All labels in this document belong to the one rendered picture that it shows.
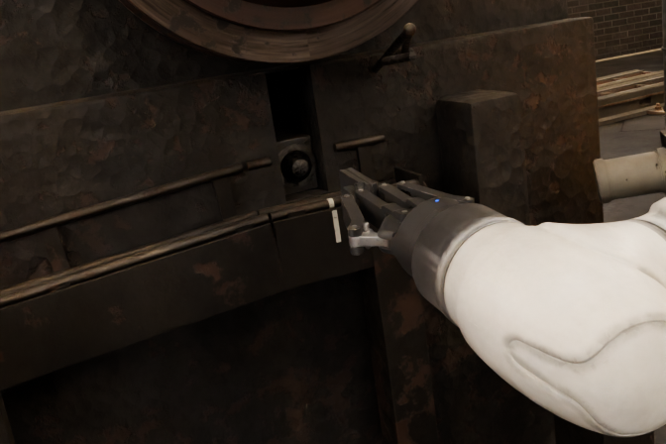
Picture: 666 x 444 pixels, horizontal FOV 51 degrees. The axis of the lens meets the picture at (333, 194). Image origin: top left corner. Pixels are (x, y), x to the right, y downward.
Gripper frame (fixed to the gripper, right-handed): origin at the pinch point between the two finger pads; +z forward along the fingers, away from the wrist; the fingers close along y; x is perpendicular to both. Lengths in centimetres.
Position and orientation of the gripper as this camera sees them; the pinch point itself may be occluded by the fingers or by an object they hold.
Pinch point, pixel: (358, 188)
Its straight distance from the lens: 75.1
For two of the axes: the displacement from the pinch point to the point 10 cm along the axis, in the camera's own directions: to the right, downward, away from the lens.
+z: -3.6, -2.6, 9.0
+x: -1.1, -9.4, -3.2
